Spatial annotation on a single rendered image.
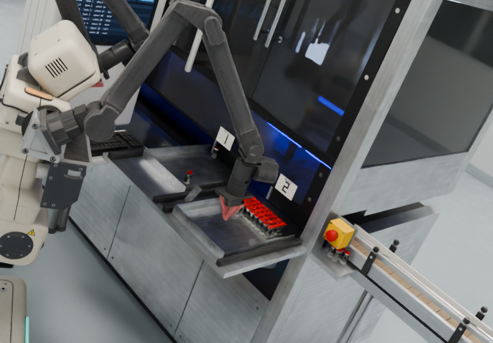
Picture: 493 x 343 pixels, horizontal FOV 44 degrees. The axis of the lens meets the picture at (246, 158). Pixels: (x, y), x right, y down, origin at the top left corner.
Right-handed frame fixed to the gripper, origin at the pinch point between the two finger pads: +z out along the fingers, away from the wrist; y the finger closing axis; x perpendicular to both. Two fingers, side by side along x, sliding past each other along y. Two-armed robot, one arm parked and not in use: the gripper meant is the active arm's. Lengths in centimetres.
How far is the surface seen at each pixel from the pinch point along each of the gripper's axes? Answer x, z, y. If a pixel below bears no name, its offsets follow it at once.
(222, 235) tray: 5.9, 13.2, 9.4
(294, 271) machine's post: -8.7, 24.5, 36.7
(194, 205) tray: 20.9, 11.1, 8.4
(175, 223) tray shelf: 16.0, 13.0, -2.8
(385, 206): -11, 2, 77
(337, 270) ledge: -22.2, 14.5, 39.3
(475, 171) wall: 95, 103, 494
